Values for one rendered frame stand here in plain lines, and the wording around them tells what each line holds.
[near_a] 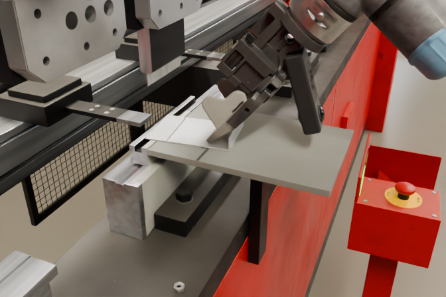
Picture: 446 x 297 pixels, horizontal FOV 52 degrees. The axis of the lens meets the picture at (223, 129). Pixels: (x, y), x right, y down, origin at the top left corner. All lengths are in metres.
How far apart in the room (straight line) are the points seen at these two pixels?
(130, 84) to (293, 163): 0.54
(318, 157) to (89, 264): 0.35
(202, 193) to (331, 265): 1.29
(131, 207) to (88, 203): 1.66
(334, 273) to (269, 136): 1.29
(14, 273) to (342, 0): 0.47
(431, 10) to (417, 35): 0.03
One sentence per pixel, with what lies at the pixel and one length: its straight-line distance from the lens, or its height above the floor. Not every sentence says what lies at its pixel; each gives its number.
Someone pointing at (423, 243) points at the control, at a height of 0.72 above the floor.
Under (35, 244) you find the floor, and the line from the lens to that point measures 2.17.
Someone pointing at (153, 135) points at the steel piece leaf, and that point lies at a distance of 0.70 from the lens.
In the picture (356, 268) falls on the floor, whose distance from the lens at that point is 1.99.
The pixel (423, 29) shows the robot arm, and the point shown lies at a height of 1.20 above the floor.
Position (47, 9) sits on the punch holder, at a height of 1.24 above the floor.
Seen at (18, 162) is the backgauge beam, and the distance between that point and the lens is 0.85.
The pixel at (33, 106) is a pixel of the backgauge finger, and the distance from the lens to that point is 0.81.
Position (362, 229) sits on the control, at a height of 0.72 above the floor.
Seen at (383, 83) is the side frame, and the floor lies 0.32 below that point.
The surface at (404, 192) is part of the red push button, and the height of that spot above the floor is 0.80.
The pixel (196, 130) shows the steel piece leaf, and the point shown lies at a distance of 0.71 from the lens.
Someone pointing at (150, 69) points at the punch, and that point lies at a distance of 0.66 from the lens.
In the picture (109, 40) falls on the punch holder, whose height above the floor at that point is 1.19.
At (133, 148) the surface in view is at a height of 0.99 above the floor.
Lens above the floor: 1.33
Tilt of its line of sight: 27 degrees down
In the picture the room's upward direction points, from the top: straight up
